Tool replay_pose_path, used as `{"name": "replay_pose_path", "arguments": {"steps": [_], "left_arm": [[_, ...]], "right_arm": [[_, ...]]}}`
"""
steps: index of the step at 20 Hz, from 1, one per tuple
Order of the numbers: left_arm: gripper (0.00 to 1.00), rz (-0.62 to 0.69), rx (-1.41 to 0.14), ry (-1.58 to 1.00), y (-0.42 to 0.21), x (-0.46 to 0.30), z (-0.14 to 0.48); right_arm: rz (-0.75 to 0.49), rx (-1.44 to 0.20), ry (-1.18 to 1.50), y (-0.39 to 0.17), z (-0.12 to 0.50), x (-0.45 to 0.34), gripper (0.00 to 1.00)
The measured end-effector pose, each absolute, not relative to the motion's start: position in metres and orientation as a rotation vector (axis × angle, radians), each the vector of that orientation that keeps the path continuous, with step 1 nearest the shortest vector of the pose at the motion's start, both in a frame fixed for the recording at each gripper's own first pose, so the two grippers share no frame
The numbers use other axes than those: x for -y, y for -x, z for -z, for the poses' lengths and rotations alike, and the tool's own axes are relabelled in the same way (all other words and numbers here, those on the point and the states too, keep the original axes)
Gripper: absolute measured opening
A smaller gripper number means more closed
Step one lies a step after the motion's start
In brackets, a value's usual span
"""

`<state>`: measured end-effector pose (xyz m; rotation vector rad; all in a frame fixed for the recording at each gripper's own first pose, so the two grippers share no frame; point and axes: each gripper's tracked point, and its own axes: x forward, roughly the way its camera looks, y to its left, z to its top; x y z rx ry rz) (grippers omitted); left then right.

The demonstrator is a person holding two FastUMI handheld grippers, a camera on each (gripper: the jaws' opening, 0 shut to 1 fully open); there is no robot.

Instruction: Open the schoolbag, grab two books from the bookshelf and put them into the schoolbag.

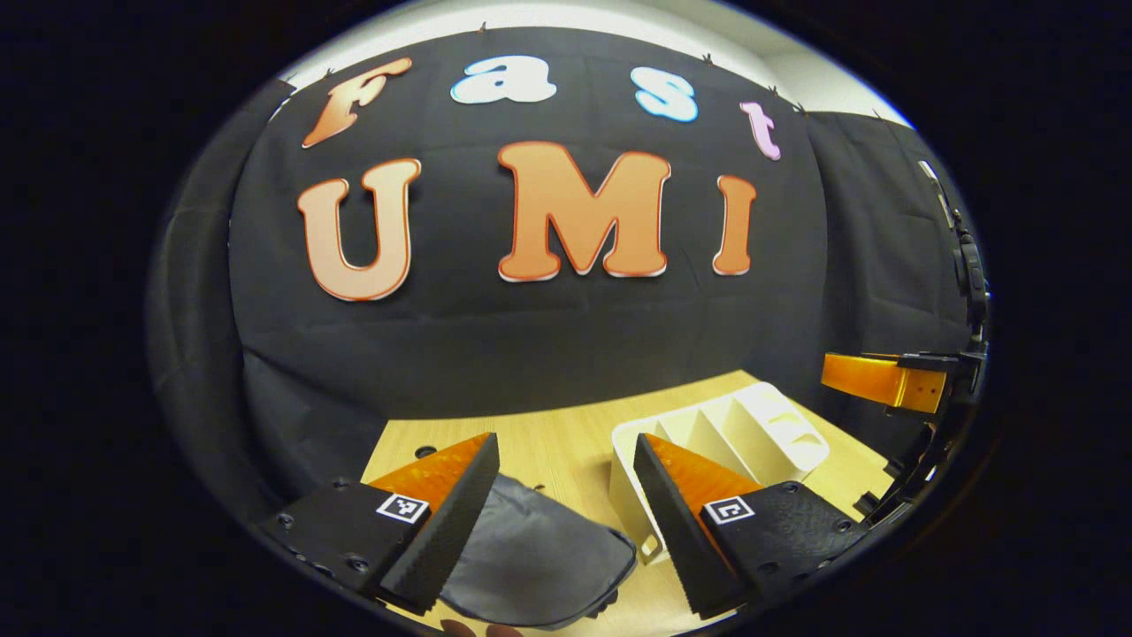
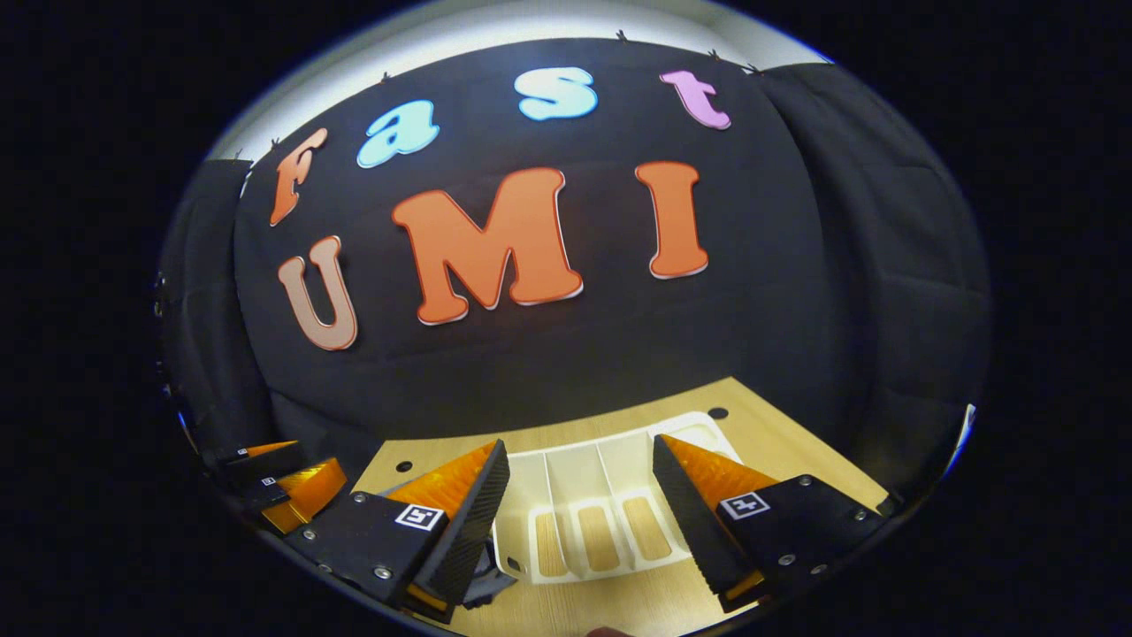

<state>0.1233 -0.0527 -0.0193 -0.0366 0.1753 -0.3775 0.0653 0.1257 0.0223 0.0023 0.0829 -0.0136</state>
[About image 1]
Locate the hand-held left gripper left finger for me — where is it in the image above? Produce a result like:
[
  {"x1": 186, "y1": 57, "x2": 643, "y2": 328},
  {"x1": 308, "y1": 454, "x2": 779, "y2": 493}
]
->
[{"x1": 256, "y1": 432, "x2": 501, "y2": 617}]

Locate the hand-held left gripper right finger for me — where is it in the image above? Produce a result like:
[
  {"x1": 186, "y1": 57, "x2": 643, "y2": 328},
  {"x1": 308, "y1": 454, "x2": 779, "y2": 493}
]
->
[{"x1": 633, "y1": 432, "x2": 878, "y2": 620}]

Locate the grey schoolbag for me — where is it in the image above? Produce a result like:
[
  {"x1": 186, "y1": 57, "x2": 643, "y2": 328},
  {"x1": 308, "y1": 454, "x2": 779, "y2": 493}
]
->
[{"x1": 438, "y1": 473, "x2": 638, "y2": 631}]

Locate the white bookshelf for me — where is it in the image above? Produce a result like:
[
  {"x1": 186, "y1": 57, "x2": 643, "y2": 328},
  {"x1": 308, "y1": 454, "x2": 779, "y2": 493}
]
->
[{"x1": 608, "y1": 382, "x2": 830, "y2": 565}]

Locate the black backdrop cloth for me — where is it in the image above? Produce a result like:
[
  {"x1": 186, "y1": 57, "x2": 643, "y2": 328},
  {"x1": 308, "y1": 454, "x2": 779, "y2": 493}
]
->
[{"x1": 146, "y1": 27, "x2": 983, "y2": 523}]

